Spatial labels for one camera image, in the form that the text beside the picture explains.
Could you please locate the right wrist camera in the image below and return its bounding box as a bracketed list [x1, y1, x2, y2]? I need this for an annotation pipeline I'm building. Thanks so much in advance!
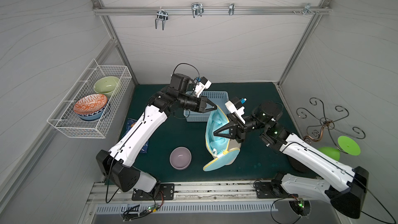
[225, 97, 247, 124]

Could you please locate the orange patterned bowl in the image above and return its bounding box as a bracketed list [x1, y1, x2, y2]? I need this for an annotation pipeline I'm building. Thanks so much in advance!
[73, 94, 108, 115]

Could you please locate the blue snack bag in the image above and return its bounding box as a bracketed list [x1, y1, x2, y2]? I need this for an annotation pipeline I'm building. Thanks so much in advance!
[123, 118, 149, 153]

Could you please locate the green round disc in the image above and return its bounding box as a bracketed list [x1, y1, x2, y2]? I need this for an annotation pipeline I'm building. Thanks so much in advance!
[337, 136, 361, 156]

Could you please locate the dark green table mat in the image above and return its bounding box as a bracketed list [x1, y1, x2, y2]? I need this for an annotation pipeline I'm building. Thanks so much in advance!
[105, 82, 315, 186]

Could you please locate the aluminium rail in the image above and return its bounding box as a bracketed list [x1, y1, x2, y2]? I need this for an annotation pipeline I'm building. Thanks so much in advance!
[86, 178, 343, 204]
[93, 5, 332, 17]

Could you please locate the green ceramic bowl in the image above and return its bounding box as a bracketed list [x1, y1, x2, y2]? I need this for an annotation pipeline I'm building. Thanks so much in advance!
[93, 76, 120, 99]

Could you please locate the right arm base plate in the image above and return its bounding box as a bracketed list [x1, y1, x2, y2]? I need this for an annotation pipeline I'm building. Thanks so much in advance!
[252, 180, 280, 199]

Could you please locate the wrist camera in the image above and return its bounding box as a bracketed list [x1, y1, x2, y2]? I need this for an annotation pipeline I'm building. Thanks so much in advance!
[192, 77, 211, 97]
[225, 97, 247, 124]

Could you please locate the right metal hook bracket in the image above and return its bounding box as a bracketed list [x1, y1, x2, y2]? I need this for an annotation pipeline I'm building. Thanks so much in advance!
[292, 4, 320, 16]

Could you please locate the small metal hook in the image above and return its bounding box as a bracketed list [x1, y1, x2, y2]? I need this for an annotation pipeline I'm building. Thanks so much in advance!
[229, 3, 235, 16]

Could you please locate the blue bowl under orange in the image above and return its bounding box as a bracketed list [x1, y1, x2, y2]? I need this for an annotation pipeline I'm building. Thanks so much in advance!
[77, 108, 105, 121]

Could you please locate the aluminium front rail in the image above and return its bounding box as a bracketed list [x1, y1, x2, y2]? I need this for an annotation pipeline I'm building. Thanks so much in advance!
[86, 178, 343, 204]

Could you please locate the left double metal hook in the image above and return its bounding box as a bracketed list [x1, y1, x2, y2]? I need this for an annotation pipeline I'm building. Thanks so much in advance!
[155, 10, 169, 30]

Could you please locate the aluminium top rail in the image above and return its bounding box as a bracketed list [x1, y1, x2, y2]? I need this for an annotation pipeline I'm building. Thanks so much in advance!
[93, 5, 332, 17]

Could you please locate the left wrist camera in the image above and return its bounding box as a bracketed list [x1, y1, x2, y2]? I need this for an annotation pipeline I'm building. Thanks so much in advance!
[192, 77, 211, 97]

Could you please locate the white slotted cable duct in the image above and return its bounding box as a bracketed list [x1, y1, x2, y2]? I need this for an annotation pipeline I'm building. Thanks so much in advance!
[95, 201, 278, 215]

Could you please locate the black scrolled metal stand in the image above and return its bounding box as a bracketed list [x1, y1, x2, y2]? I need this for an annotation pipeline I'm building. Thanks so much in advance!
[296, 97, 366, 154]

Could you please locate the white wire wall basket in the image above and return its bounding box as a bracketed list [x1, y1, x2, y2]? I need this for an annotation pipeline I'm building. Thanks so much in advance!
[47, 60, 132, 139]

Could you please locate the cream mesh laundry bag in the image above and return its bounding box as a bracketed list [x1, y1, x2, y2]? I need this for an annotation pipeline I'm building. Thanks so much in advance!
[228, 140, 241, 151]

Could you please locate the lilac ceramic bowl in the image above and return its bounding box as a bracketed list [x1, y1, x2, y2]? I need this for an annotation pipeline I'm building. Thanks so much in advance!
[170, 147, 192, 170]

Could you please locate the middle metal hook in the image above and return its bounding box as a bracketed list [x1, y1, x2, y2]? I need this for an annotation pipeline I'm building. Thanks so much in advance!
[191, 3, 204, 18]

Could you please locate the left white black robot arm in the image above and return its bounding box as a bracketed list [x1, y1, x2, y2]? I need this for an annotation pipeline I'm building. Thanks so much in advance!
[96, 73, 217, 196]

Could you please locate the light blue plastic basket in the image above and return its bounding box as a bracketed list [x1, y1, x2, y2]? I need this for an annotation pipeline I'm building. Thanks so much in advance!
[183, 91, 229, 122]

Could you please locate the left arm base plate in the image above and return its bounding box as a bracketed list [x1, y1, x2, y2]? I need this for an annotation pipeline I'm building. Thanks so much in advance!
[132, 183, 175, 201]

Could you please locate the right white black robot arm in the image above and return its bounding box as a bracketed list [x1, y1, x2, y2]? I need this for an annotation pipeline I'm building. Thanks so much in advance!
[209, 98, 369, 219]

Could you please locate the teal mesh laundry bag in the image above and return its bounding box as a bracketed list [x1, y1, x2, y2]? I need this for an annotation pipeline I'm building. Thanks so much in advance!
[203, 107, 240, 172]

